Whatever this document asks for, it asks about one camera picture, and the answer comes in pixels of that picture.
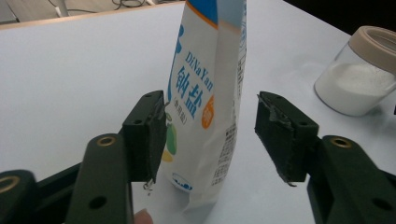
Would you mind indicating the glass jar with beige rim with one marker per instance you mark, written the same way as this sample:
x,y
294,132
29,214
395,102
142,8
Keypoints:
x,y
373,46

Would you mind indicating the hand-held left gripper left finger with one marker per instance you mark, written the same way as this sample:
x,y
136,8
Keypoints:
x,y
143,146

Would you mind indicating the white salt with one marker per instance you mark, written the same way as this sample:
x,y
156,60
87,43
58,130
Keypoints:
x,y
351,87

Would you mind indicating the white metal desk frame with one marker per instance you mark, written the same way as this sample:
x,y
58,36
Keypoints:
x,y
60,7

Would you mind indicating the white and blue salt bag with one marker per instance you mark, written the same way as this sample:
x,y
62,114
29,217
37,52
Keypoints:
x,y
205,77

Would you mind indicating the white table mat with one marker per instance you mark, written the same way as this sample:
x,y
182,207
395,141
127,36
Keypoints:
x,y
77,77

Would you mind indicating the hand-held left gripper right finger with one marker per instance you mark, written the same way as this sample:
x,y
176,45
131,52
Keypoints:
x,y
289,140

